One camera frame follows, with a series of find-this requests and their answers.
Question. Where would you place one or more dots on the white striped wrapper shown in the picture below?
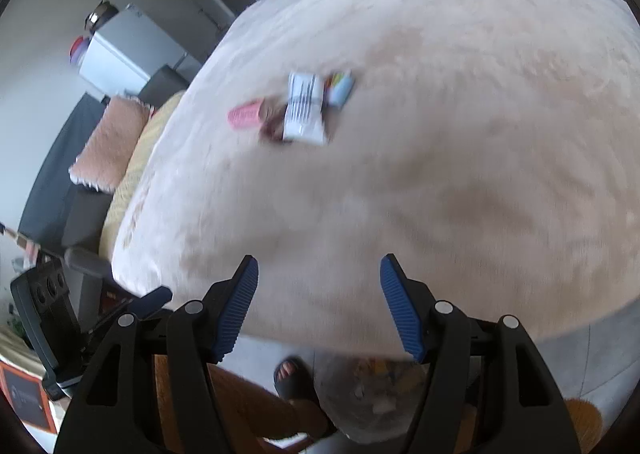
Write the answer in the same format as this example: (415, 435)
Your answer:
(305, 109)

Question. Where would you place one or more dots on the stacked coloured plastic basins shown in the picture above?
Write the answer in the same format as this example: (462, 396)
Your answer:
(79, 50)

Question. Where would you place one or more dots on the dark grey sofa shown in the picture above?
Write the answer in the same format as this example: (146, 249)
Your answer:
(55, 174)

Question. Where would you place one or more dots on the person's brown fleece pants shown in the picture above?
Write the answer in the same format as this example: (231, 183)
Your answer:
(240, 399)

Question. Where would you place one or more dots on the pink quilted cushion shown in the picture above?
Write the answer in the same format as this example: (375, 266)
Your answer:
(110, 144)

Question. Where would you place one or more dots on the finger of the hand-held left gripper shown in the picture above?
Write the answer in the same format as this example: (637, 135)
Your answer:
(152, 301)

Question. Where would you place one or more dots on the yellow quilted sofa cover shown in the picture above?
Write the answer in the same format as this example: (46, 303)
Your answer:
(130, 194)

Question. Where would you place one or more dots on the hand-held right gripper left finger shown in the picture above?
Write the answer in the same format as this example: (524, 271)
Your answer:
(237, 309)

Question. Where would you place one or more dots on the clear plastic trash bag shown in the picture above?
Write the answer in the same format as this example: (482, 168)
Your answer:
(370, 399)

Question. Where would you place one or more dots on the colourful snack wrapper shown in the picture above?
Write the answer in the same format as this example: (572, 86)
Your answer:
(341, 87)

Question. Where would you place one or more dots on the bed with beige plush blanket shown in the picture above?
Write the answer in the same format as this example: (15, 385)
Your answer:
(450, 134)

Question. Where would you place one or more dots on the white fridge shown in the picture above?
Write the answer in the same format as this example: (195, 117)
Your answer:
(125, 49)

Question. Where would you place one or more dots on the black slipper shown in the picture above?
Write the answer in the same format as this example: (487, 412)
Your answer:
(292, 376)

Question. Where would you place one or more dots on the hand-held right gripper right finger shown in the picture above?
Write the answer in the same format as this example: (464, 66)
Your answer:
(402, 309)

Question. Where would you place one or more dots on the steel cooking pot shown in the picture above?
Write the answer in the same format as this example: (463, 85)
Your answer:
(100, 17)

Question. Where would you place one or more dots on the orange and black box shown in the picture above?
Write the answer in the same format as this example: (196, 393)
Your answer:
(25, 399)

